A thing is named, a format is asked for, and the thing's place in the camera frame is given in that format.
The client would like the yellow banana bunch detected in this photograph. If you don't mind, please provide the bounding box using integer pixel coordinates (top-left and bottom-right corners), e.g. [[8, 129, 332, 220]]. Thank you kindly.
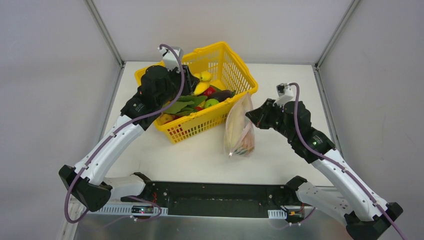
[[193, 71, 212, 96]]

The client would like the white radish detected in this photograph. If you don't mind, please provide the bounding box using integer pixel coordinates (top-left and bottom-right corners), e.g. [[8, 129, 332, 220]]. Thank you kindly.
[[224, 103, 246, 152]]

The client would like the clear zip top bag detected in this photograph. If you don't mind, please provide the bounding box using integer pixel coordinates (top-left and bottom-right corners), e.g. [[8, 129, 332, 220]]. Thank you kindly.
[[224, 93, 255, 158]]

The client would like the toy pineapple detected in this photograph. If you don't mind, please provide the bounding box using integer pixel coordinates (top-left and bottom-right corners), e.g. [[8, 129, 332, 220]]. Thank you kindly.
[[232, 130, 255, 157]]

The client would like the yellow plastic basket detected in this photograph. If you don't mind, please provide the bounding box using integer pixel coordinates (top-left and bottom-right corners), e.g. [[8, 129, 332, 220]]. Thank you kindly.
[[154, 41, 258, 144]]

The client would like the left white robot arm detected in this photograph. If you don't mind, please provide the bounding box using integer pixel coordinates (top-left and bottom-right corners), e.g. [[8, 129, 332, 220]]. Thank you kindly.
[[58, 64, 200, 212]]

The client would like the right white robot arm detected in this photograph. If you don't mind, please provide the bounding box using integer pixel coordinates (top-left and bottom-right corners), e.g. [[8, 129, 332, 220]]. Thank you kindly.
[[245, 98, 403, 240]]

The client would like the red tomato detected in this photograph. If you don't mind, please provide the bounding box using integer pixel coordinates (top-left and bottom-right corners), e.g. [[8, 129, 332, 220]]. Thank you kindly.
[[201, 85, 217, 97]]

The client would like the green leafy vegetable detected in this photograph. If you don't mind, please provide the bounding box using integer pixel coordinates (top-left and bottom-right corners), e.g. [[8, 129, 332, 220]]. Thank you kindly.
[[163, 95, 208, 117]]

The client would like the green apple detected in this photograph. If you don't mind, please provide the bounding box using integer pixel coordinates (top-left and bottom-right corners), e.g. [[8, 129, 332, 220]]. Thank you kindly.
[[203, 98, 220, 109]]

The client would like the purple eggplant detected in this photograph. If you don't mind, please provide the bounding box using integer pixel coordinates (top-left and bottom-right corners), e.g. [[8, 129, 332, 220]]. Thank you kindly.
[[207, 89, 234, 102]]

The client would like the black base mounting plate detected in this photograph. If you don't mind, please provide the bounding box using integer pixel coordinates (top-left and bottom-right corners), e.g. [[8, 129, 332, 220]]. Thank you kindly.
[[137, 181, 307, 219]]

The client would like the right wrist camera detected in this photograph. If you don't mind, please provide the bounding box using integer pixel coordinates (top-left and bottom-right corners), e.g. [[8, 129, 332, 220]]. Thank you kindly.
[[274, 83, 296, 107]]

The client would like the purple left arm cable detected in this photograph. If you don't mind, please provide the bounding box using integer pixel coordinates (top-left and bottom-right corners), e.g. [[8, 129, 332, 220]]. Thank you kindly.
[[63, 43, 186, 224]]

